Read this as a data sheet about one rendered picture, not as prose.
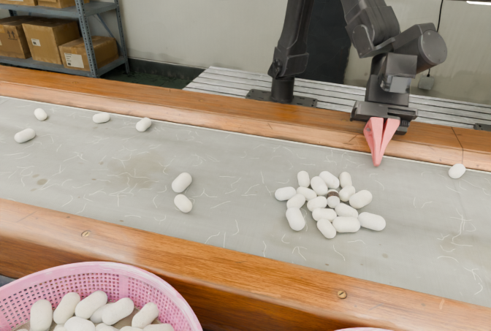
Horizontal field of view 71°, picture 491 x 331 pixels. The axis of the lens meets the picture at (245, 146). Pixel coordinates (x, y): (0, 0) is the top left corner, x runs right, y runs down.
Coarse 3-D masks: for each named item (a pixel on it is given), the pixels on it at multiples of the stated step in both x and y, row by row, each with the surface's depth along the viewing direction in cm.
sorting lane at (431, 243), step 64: (0, 128) 66; (64, 128) 67; (128, 128) 68; (192, 128) 69; (0, 192) 51; (64, 192) 51; (128, 192) 52; (192, 192) 52; (256, 192) 53; (384, 192) 54; (448, 192) 54; (320, 256) 43; (384, 256) 43; (448, 256) 43
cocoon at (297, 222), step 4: (288, 208) 48; (292, 208) 47; (296, 208) 47; (288, 212) 47; (292, 212) 46; (296, 212) 46; (300, 212) 47; (288, 216) 47; (292, 216) 46; (296, 216) 46; (300, 216) 46; (288, 220) 47; (292, 220) 45; (296, 220) 45; (300, 220) 45; (304, 220) 46; (292, 224) 45; (296, 224) 45; (300, 224) 45; (304, 224) 46; (292, 228) 46; (296, 228) 45; (300, 228) 45
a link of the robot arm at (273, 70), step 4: (276, 60) 87; (280, 60) 87; (272, 64) 90; (276, 64) 88; (280, 64) 86; (272, 68) 90; (276, 68) 88; (280, 68) 87; (268, 72) 92; (272, 72) 91; (276, 72) 89; (272, 76) 91; (276, 76) 90; (284, 76) 91; (288, 76) 92; (292, 76) 92
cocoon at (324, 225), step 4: (320, 220) 46; (324, 220) 46; (320, 224) 46; (324, 224) 45; (328, 224) 45; (320, 228) 45; (324, 228) 45; (328, 228) 45; (332, 228) 45; (324, 232) 45; (328, 232) 44; (332, 232) 44; (328, 236) 44; (332, 236) 44
